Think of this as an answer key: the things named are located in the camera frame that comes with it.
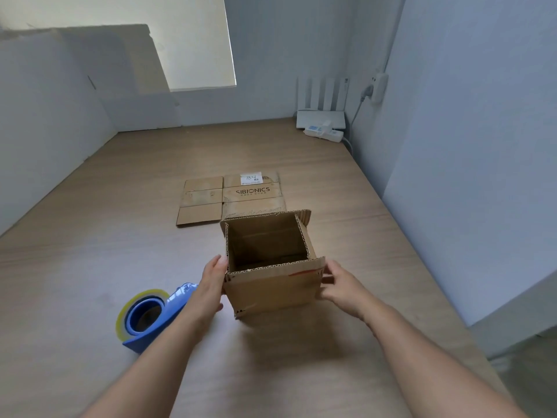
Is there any peeled-surface cardboard box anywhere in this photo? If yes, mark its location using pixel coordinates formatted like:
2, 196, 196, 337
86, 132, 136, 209
219, 208, 327, 320

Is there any person's right hand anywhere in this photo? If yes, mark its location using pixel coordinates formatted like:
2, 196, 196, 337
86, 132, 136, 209
319, 258, 378, 323

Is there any grey power cable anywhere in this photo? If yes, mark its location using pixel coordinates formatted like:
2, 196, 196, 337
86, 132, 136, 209
343, 84, 375, 155

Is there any clear yellowish tape roll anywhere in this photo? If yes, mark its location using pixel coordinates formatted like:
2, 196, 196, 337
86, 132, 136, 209
115, 289, 171, 343

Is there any white router with antennas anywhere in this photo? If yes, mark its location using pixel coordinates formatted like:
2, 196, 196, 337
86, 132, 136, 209
295, 75, 351, 130

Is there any white foam partition board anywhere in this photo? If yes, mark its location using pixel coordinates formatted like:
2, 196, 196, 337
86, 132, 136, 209
0, 30, 118, 236

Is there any person's left hand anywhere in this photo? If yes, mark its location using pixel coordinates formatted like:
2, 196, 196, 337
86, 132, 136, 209
186, 254, 230, 328

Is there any white power strip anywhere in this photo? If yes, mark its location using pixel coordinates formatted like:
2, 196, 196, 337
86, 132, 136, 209
303, 120, 345, 143

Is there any person's right forearm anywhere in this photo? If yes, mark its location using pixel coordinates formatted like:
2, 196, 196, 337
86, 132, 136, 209
361, 300, 530, 418

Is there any black-lettered cardboard box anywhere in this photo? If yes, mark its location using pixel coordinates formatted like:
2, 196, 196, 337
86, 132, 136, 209
175, 171, 288, 227

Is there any blue tape dispenser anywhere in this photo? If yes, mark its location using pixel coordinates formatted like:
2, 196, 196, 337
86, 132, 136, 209
121, 282, 199, 355

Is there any bright window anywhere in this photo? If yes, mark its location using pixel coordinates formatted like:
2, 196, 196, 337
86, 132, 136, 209
0, 0, 237, 92

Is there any person's left forearm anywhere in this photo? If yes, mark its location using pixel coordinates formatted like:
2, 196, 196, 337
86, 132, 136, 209
80, 308, 218, 418

